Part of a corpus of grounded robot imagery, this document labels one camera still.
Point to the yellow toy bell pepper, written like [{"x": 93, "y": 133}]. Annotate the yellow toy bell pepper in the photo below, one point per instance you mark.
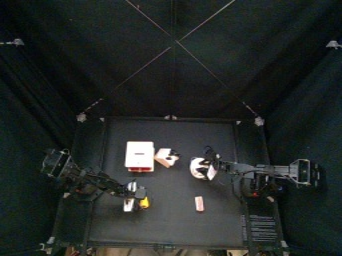
[{"x": 146, "y": 203}]

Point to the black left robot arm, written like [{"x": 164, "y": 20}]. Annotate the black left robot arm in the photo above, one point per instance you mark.
[{"x": 82, "y": 176}]

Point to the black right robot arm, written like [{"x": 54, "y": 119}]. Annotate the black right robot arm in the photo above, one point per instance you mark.
[{"x": 276, "y": 171}]

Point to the white toy pot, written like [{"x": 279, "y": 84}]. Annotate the white toy pot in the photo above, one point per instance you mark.
[{"x": 196, "y": 168}]

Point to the white wooden knife block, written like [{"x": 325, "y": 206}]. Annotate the white wooden knife block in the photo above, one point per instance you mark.
[{"x": 165, "y": 158}]

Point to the red and white block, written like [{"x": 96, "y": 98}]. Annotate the red and white block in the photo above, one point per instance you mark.
[{"x": 200, "y": 203}]

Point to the red wooden drawer box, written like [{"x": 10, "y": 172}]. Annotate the red wooden drawer box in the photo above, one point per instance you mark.
[{"x": 140, "y": 156}]

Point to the white printed label sticker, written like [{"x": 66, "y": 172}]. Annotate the white printed label sticker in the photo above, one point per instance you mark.
[{"x": 262, "y": 229}]

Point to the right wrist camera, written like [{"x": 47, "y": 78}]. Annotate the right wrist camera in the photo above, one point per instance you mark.
[{"x": 210, "y": 153}]

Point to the grey vertical frame pole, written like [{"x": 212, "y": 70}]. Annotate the grey vertical frame pole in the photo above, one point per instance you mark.
[{"x": 173, "y": 20}]

